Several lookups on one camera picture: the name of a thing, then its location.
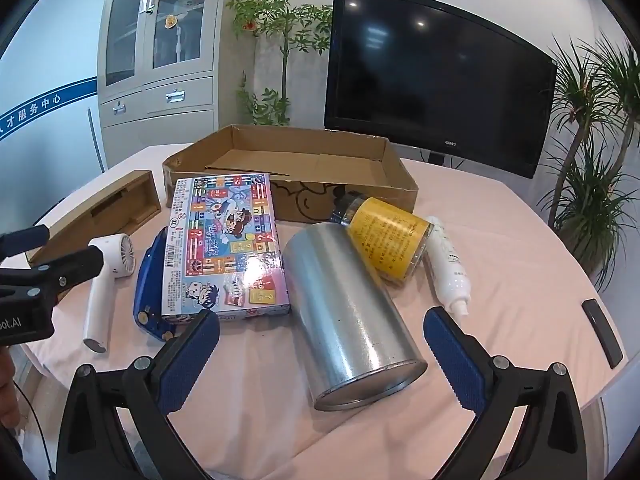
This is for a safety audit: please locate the wooden box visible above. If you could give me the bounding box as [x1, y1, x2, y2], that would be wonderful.
[27, 169, 162, 265]

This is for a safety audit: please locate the grey metal cabinet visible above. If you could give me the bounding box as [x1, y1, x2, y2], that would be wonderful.
[96, 0, 229, 134]

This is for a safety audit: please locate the black television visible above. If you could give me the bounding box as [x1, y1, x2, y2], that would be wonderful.
[323, 0, 559, 180]

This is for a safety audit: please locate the black rectangular remote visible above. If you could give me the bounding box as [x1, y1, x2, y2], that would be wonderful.
[581, 298, 624, 370]

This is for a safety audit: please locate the spiky palm plant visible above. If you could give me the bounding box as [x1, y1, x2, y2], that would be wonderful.
[537, 32, 640, 292]

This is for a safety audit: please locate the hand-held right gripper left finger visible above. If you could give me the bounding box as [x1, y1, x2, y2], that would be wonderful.
[57, 309, 221, 480]

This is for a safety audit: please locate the cardboard box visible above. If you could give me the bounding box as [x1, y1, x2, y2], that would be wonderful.
[161, 124, 420, 225]

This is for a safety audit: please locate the green leafy plant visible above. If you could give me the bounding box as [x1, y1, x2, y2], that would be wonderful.
[225, 0, 334, 127]

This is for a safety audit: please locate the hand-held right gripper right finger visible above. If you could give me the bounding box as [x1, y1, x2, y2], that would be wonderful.
[423, 306, 589, 480]

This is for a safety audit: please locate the colourful board game box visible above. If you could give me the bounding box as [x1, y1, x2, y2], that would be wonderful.
[161, 172, 292, 320]

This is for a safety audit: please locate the yellow label glass jar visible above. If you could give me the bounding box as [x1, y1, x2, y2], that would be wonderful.
[328, 195, 434, 287]

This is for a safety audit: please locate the thin black cable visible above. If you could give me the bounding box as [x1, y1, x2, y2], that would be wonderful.
[12, 382, 54, 477]

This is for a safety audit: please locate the silver metal can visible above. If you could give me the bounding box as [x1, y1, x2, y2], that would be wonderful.
[281, 220, 429, 412]

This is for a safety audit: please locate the white tube bottle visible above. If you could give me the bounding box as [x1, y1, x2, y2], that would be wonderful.
[423, 216, 474, 320]

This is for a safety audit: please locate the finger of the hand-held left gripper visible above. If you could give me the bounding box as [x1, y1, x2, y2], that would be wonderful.
[0, 244, 105, 306]
[0, 224, 51, 261]

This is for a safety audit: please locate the white handheld fan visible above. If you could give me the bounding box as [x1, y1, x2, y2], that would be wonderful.
[82, 233, 136, 354]

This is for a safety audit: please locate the blue stapler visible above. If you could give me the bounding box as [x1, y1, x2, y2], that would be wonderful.
[132, 226, 179, 344]

